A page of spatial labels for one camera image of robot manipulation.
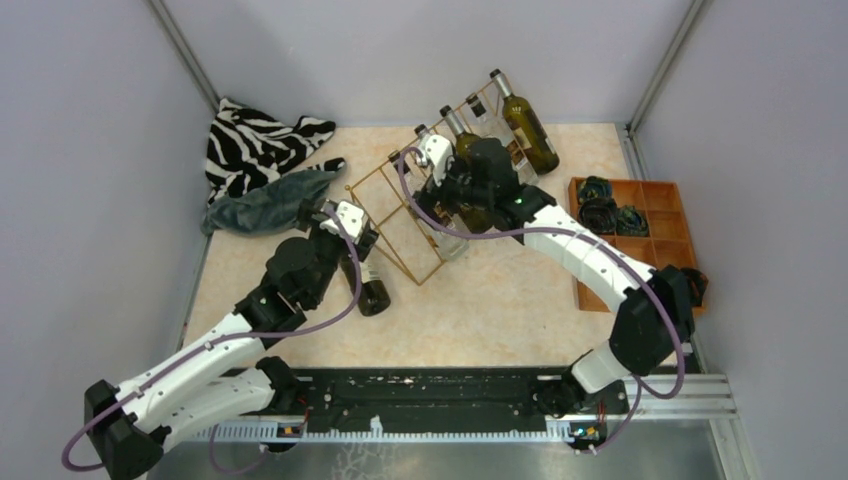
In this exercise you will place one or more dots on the brown wine bottle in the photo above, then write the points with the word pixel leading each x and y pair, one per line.
pixel 475 220

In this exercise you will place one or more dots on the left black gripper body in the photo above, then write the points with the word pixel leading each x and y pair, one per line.
pixel 338 248

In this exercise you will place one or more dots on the dark bottle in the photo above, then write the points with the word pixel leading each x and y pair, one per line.
pixel 464 138
pixel 374 297

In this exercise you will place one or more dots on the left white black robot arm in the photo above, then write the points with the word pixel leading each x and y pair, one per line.
pixel 227 372

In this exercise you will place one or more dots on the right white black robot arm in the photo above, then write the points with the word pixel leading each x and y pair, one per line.
pixel 652 306

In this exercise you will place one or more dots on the grey plush cloth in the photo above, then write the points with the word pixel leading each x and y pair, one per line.
pixel 273 208

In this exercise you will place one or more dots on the dark rolled tie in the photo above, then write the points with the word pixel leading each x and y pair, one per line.
pixel 631 222
pixel 599 215

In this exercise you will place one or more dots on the olive green wine bottle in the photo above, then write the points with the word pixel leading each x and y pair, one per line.
pixel 526 127

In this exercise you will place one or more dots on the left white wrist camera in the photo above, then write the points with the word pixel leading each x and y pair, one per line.
pixel 344 217

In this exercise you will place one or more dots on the clear square liquor bottle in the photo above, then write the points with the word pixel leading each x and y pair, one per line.
pixel 488 124

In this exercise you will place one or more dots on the black rolled belt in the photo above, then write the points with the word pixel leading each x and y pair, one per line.
pixel 697 284

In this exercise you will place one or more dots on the gold wire wine rack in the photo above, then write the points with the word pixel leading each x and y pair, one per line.
pixel 384 196

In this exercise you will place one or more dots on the yellow patterned rolled tie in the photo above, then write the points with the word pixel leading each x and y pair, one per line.
pixel 593 187

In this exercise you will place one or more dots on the zebra striped cloth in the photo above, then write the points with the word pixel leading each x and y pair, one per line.
pixel 248 149

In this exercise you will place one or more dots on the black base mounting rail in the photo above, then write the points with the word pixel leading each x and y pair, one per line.
pixel 443 400

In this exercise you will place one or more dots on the wooden compartment tray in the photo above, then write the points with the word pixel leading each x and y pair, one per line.
pixel 669 242

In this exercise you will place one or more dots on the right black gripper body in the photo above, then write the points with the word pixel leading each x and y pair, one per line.
pixel 460 189

